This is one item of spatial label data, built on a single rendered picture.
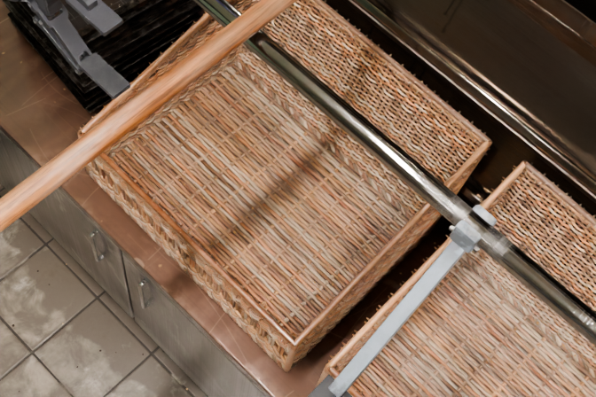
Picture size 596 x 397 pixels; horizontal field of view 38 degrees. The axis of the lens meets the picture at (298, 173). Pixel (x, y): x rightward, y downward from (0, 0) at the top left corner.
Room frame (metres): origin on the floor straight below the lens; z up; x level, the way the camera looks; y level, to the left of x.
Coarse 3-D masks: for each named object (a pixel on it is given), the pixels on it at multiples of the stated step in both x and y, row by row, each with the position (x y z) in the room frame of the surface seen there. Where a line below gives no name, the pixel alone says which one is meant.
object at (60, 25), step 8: (32, 0) 0.67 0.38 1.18; (32, 8) 0.67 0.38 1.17; (64, 8) 0.69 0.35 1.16; (40, 16) 0.66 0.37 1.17; (56, 16) 0.68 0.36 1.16; (64, 16) 0.68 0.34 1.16; (48, 24) 0.66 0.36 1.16; (56, 24) 0.66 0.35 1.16; (64, 24) 0.67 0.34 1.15; (56, 32) 0.65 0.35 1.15; (64, 32) 0.66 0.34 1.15; (72, 32) 0.66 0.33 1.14; (64, 40) 0.65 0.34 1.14; (72, 40) 0.66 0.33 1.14; (80, 40) 0.66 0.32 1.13; (72, 48) 0.65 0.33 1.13; (80, 48) 0.65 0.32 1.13; (88, 48) 0.66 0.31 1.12; (72, 56) 0.64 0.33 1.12
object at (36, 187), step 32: (288, 0) 0.75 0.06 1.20; (224, 32) 0.67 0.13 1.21; (256, 32) 0.69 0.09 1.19; (192, 64) 0.61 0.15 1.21; (160, 96) 0.56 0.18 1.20; (96, 128) 0.49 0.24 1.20; (128, 128) 0.51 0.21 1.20; (64, 160) 0.44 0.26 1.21; (32, 192) 0.40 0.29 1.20; (0, 224) 0.36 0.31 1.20
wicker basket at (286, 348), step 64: (256, 0) 1.10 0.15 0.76; (320, 0) 1.05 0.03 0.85; (256, 64) 1.04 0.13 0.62; (320, 64) 0.99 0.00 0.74; (384, 64) 0.95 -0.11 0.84; (192, 128) 0.88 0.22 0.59; (256, 128) 0.91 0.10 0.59; (320, 128) 0.93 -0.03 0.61; (384, 128) 0.89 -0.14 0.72; (448, 128) 0.86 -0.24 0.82; (128, 192) 0.67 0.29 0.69; (192, 192) 0.74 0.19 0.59; (256, 192) 0.77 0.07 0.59; (320, 192) 0.80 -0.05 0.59; (384, 192) 0.83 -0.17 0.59; (192, 256) 0.58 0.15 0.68; (320, 256) 0.67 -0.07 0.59; (384, 256) 0.61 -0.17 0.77; (256, 320) 0.49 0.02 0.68; (320, 320) 0.49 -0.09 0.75
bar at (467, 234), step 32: (192, 0) 0.75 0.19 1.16; (224, 0) 0.75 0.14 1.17; (288, 64) 0.66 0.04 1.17; (320, 96) 0.63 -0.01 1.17; (352, 128) 0.59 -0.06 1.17; (384, 160) 0.56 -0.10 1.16; (416, 192) 0.53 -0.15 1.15; (448, 192) 0.53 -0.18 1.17; (480, 224) 0.49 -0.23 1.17; (448, 256) 0.47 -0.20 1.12; (512, 256) 0.46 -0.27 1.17; (416, 288) 0.43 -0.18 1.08; (544, 288) 0.43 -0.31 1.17; (576, 320) 0.40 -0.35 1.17; (320, 384) 0.32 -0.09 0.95; (352, 384) 0.33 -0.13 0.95
